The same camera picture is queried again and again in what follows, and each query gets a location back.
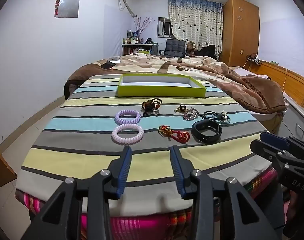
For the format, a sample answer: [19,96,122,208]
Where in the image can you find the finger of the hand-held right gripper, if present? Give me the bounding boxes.
[260,132,304,155]
[250,139,287,167]

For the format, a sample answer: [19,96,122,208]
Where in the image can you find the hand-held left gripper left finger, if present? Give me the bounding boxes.
[21,145,132,240]

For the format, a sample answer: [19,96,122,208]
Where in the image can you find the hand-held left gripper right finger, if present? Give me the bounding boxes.
[170,145,285,240]

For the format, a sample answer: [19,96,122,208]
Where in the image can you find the red knotted cord bracelet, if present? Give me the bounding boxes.
[172,129,190,144]

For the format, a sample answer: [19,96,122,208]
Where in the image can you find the pink spiral hair tie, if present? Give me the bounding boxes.
[112,124,144,145]

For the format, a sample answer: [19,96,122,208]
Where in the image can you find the black wristband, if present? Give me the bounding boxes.
[191,119,222,144]

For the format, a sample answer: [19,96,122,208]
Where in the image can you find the purple spiral hair tie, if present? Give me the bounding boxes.
[115,109,142,125]

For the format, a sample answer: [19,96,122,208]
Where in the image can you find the plain black hair tie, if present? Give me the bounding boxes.
[142,109,161,118]

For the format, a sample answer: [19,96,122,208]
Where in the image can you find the brown bead bracelet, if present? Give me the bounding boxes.
[142,98,163,112]

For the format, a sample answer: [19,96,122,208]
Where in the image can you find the green cardboard box tray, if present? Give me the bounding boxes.
[117,74,207,97]

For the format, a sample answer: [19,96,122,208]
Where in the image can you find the grey metal cabinet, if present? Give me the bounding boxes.
[277,102,304,142]

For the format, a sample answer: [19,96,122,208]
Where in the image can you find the pink plaid cloth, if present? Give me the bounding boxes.
[15,167,285,240]

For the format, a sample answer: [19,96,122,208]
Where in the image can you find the wooden headboard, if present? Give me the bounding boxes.
[247,60,304,108]

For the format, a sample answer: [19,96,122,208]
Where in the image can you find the brown patterned blanket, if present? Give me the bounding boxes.
[64,53,286,116]

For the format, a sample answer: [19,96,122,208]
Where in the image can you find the white bed sheet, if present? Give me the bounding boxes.
[229,66,258,77]

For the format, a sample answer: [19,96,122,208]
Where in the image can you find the black clothing pile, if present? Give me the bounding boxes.
[196,44,217,61]

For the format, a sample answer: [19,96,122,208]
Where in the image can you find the wooden wardrobe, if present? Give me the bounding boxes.
[218,0,260,68]

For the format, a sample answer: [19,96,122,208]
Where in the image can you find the wooden furniture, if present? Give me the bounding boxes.
[0,141,17,192]

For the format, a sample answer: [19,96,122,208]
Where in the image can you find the white shelf unit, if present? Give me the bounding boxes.
[121,42,159,56]

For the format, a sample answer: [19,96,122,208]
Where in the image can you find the brown teddy bear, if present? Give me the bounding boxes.
[186,41,198,57]

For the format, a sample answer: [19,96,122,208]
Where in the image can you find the black chair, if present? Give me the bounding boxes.
[160,39,187,58]

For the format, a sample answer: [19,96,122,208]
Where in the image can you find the group of bottles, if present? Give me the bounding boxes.
[123,29,145,44]

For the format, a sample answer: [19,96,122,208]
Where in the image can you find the heart print curtain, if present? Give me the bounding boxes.
[167,0,223,55]

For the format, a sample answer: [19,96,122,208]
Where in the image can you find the window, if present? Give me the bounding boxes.
[157,17,173,38]

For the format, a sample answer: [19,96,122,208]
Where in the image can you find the flower branches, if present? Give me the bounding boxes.
[134,16,152,38]

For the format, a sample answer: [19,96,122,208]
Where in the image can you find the pink crystal bracelet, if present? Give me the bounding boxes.
[183,107,200,121]

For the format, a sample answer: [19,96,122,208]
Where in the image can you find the orange charging cable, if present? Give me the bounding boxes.
[242,54,289,90]

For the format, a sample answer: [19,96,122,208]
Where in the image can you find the wrapped air conditioner hose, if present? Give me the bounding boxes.
[118,0,138,18]

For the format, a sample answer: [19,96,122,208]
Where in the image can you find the silver wall panel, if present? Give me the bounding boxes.
[56,0,80,19]

